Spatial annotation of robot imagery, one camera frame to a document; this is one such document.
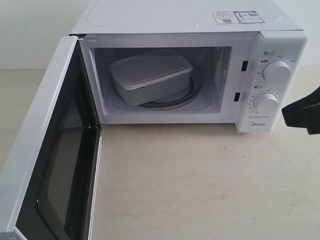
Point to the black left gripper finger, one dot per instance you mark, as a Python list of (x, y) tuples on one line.
[(292, 113)]

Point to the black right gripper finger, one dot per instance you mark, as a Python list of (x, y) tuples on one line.
[(311, 119)]

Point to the white lidded plastic container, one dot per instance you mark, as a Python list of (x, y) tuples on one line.
[(150, 68)]

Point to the white microwave door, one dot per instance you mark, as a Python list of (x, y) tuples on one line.
[(48, 183)]

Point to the white Midea microwave oven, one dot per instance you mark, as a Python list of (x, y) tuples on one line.
[(189, 61)]

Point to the white lower timer knob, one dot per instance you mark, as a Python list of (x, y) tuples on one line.
[(266, 103)]

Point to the white upper power knob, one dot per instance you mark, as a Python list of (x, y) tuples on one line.
[(277, 71)]

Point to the glass turntable plate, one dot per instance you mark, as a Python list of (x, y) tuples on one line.
[(168, 94)]

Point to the blue white label sticker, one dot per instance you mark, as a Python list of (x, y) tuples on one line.
[(237, 17)]

